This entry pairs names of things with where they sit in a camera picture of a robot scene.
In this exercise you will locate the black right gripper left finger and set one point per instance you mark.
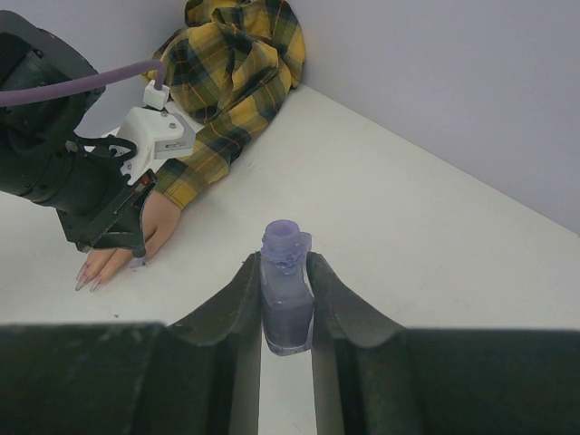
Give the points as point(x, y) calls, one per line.
point(200, 375)

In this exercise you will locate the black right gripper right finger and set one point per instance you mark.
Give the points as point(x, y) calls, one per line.
point(374, 376)

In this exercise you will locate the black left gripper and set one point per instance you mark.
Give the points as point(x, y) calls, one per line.
point(116, 222)

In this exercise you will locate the purple nail polish bottle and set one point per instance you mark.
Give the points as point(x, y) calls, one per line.
point(287, 296)

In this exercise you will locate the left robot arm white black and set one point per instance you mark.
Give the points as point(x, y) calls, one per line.
point(98, 187)

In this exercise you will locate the mannequin hand with long nails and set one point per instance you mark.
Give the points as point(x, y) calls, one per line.
point(158, 221)

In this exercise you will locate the yellow plaid shirt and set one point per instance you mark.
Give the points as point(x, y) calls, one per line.
point(230, 69)

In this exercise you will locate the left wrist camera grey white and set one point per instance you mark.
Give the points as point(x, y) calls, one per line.
point(156, 133)

